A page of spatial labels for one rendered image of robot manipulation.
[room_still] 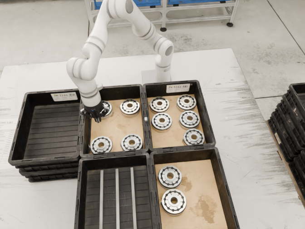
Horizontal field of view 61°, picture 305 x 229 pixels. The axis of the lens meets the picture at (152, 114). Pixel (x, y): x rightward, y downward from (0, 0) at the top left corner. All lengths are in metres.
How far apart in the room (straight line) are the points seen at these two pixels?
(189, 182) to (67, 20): 2.85
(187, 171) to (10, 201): 0.85
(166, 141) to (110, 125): 0.30
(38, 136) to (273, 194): 1.18
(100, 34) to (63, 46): 2.23
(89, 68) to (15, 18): 3.02
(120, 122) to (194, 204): 0.54
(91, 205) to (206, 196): 0.49
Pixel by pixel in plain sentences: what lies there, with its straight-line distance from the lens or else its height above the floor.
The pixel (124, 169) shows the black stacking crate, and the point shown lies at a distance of 1.20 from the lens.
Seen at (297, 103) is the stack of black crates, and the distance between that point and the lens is 1.98.
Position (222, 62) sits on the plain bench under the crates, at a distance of 1.86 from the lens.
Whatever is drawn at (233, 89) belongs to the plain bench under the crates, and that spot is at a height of 0.70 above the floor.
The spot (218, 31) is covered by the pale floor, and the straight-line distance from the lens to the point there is 3.35.
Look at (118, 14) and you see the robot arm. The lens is 1.07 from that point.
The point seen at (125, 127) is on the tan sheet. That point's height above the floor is 0.83.
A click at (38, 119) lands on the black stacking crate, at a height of 0.83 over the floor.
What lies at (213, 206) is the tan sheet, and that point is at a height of 0.83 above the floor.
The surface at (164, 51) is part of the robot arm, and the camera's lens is 1.39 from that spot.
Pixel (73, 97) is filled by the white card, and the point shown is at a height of 0.88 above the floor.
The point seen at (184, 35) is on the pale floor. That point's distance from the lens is 3.22.
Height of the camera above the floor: 1.92
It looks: 54 degrees down
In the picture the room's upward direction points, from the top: straight up
